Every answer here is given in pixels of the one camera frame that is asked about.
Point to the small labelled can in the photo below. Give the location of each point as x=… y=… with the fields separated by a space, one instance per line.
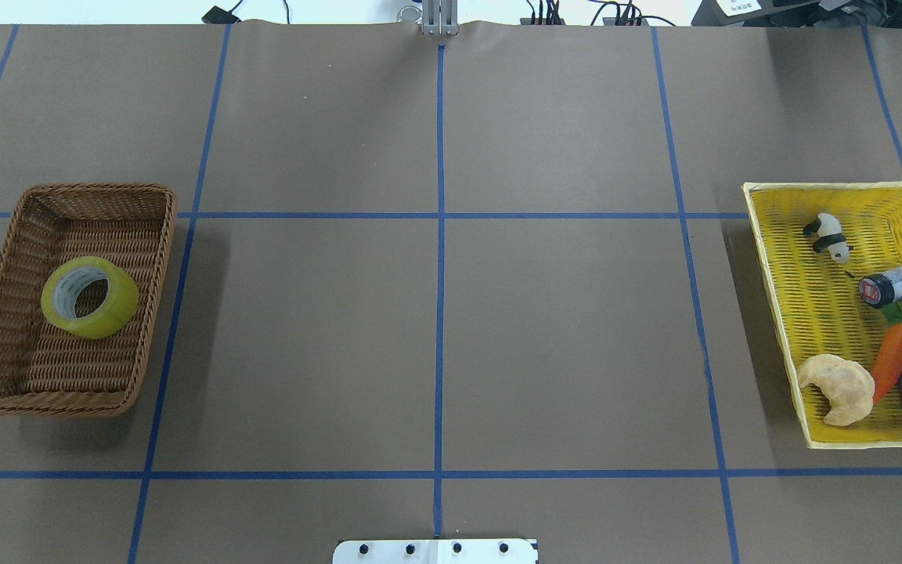
x=881 y=289

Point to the yellow plastic basket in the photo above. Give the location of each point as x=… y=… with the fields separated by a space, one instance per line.
x=814 y=301

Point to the toy bread croissant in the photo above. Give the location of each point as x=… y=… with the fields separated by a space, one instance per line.
x=848 y=387

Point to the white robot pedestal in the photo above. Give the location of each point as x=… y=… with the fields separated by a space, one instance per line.
x=467 y=550

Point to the panda figurine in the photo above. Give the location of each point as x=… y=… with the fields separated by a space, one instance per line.
x=825 y=231

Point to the toy carrot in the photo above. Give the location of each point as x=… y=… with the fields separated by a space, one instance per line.
x=887 y=369

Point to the brown wicker basket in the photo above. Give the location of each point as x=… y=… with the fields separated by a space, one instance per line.
x=47 y=371

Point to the aluminium frame post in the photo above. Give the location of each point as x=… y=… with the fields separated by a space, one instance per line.
x=439 y=17

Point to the clear yellow tape roll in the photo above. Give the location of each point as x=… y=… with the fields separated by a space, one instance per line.
x=63 y=287

